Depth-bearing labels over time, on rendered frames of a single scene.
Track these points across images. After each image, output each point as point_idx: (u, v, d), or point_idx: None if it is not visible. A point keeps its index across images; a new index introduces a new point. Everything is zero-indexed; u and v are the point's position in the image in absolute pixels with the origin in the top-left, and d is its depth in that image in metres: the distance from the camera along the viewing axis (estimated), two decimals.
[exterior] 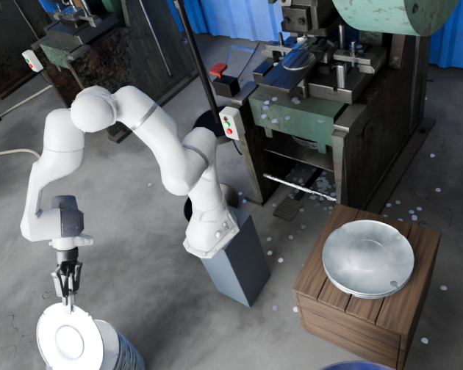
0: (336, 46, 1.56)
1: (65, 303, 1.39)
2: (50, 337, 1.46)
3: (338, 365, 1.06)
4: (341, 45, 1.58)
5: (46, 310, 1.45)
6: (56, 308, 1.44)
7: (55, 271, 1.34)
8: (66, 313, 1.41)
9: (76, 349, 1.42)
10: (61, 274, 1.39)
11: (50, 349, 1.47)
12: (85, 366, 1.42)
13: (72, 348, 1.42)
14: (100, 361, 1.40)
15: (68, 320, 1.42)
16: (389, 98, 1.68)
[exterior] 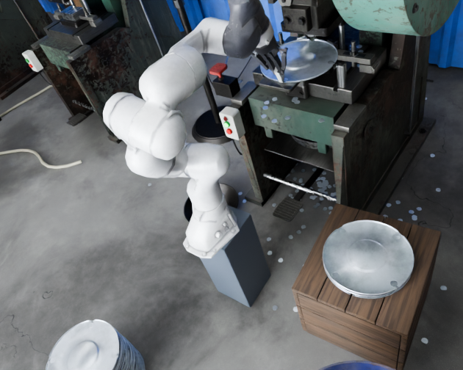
0: (336, 46, 1.56)
1: (284, 70, 1.41)
2: (321, 53, 1.52)
3: (338, 365, 1.06)
4: (341, 45, 1.58)
5: (332, 65, 1.44)
6: (321, 70, 1.44)
7: (285, 49, 1.28)
8: (284, 78, 1.45)
9: (289, 59, 1.53)
10: (273, 57, 1.32)
11: (318, 48, 1.55)
12: None
13: (292, 57, 1.53)
14: None
15: (304, 70, 1.47)
16: (389, 98, 1.68)
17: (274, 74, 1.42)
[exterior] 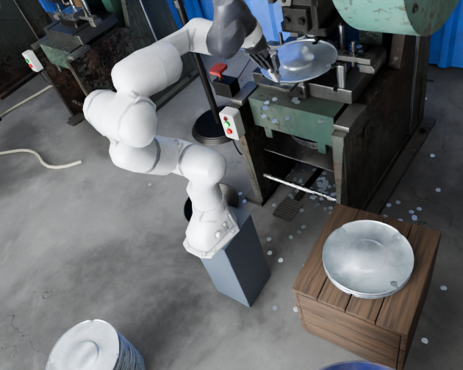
0: (336, 46, 1.56)
1: (278, 70, 1.41)
2: (295, 48, 1.58)
3: (338, 365, 1.06)
4: (341, 45, 1.58)
5: (322, 41, 1.57)
6: (326, 46, 1.54)
7: (275, 51, 1.29)
8: (279, 78, 1.45)
9: (294, 64, 1.50)
10: (264, 58, 1.33)
11: (284, 51, 1.59)
12: None
13: (294, 62, 1.51)
14: (288, 81, 1.44)
15: (319, 55, 1.51)
16: (389, 98, 1.68)
17: (269, 73, 1.43)
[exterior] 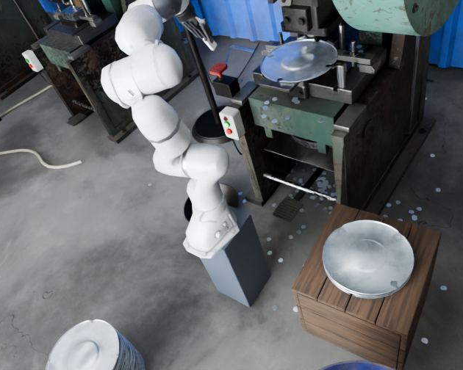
0: (336, 46, 1.56)
1: (212, 39, 1.57)
2: (300, 73, 1.46)
3: (338, 365, 1.06)
4: (341, 45, 1.58)
5: (272, 79, 1.47)
6: (268, 74, 1.51)
7: (203, 20, 1.45)
8: (214, 47, 1.61)
9: (301, 53, 1.54)
10: (195, 26, 1.49)
11: (313, 70, 1.45)
12: (317, 47, 1.55)
13: (301, 56, 1.53)
14: (306, 41, 1.60)
15: (277, 65, 1.53)
16: (389, 98, 1.68)
17: (205, 42, 1.59)
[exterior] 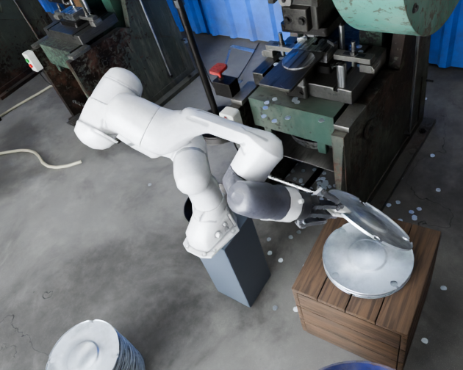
0: (336, 46, 1.56)
1: (339, 202, 1.13)
2: (350, 214, 1.17)
3: (338, 365, 1.06)
4: (341, 45, 1.58)
5: None
6: (334, 194, 1.27)
7: (319, 188, 1.04)
8: (347, 208, 1.16)
9: (379, 222, 1.23)
10: (320, 205, 1.06)
11: (359, 224, 1.14)
12: (399, 238, 1.20)
13: (376, 221, 1.22)
14: (403, 233, 1.26)
15: (351, 202, 1.28)
16: (389, 98, 1.68)
17: (335, 217, 1.14)
